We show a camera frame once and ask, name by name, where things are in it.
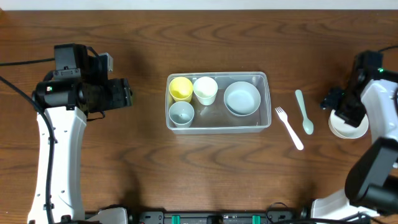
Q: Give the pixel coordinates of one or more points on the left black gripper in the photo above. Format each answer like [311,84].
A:
[123,92]

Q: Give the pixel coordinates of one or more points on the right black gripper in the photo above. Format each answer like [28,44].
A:
[331,101]

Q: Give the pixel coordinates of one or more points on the white plastic bowl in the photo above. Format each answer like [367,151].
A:
[342,130]

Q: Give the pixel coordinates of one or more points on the mint green plastic spoon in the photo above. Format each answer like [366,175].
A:
[307,124]

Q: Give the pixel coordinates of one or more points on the white plastic fork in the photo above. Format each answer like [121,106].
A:
[284,118]

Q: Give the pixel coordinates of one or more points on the yellow plastic cup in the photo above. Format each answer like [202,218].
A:
[181,89]

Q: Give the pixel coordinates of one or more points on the grey plastic cup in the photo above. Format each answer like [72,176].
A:
[182,114]

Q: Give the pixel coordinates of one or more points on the white plastic cup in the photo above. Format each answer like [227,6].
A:
[205,88]

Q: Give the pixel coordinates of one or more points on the grey plastic bowl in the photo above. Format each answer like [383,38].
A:
[242,98]

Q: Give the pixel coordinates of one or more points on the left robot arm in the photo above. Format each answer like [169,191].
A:
[79,85]

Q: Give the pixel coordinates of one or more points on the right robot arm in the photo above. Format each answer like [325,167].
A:
[370,190]

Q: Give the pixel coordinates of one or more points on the clear plastic container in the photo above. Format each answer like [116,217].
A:
[216,118]

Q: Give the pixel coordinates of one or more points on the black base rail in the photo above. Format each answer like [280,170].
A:
[158,217]

